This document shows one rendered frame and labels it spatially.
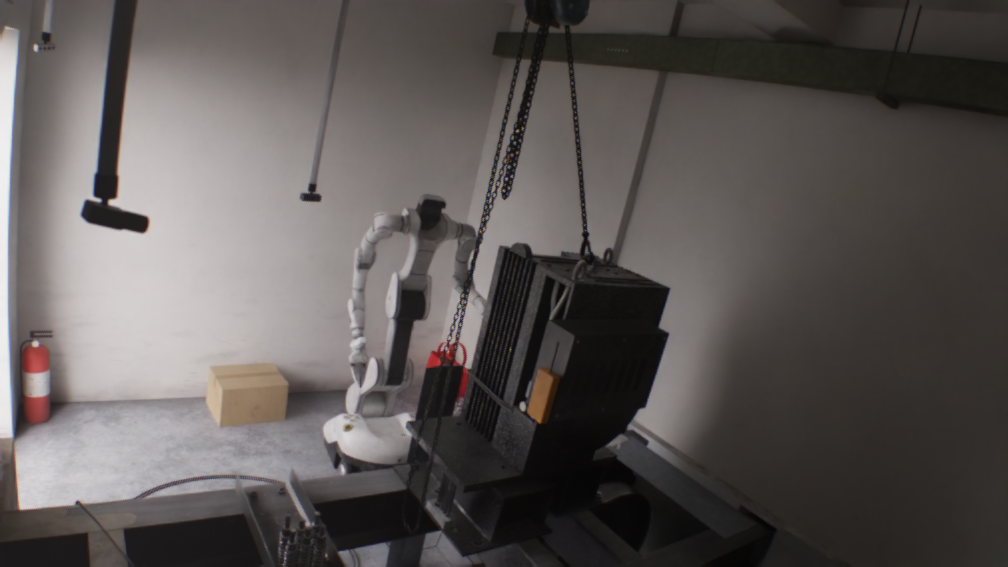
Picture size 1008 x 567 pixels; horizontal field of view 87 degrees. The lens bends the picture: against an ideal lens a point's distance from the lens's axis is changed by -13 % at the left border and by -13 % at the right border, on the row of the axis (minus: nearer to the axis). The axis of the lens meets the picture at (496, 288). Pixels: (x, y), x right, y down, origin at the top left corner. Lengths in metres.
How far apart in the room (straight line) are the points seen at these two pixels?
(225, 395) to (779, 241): 3.08
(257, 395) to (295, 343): 0.53
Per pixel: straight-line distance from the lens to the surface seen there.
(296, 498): 2.26
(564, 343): 1.86
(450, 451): 2.23
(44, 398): 3.94
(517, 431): 2.19
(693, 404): 3.11
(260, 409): 3.95
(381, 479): 2.44
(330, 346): 4.34
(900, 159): 2.70
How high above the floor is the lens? 2.02
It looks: 14 degrees down
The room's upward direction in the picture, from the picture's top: 13 degrees clockwise
